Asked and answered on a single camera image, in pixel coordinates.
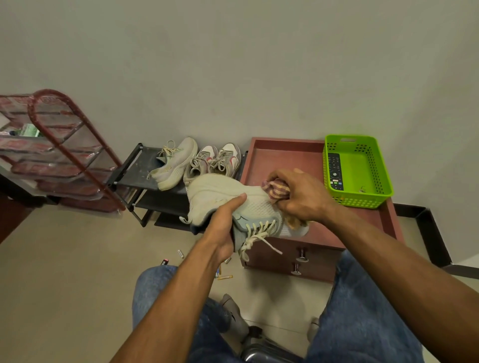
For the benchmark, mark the person's right hand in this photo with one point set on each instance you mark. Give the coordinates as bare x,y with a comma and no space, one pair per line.
308,198

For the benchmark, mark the person's left hand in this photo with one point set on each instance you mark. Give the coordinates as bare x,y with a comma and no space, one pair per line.
222,232

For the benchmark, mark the striped yellow cleaning cloth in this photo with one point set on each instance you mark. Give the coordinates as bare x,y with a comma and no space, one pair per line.
277,189

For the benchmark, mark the black remote control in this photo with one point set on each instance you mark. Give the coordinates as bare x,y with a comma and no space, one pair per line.
335,172

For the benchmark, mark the grey-blue sneaker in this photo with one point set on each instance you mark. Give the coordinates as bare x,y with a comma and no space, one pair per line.
179,157
217,190

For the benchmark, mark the red-brown drawer cabinet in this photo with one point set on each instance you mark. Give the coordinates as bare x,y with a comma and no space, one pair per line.
284,157

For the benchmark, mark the white pink sneaker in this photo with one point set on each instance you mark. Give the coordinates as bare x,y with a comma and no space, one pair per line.
230,157
202,161

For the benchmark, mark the person's left forearm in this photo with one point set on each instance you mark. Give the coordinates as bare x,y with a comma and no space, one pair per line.
172,310

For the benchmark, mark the person's right forearm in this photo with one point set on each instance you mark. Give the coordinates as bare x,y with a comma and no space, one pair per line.
404,284

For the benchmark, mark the person's grey slipper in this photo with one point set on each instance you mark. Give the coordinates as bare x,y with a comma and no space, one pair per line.
234,314
312,329

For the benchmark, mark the person's right leg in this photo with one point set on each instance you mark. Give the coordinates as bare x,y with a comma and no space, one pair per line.
355,318

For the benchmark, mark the green plastic basket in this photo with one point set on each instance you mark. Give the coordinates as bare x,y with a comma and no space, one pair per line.
361,168

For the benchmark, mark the black shoe rack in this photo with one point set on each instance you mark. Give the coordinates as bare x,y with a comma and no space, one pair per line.
138,172

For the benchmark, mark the black stool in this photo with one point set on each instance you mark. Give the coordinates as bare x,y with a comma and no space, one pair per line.
262,353

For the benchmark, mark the black baseboard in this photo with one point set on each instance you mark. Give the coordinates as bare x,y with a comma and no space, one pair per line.
434,239

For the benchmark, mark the red metal rack plastic-wrapped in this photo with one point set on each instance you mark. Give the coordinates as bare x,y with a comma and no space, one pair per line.
56,168

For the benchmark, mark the green white packet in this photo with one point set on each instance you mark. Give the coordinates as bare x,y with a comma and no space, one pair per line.
28,130

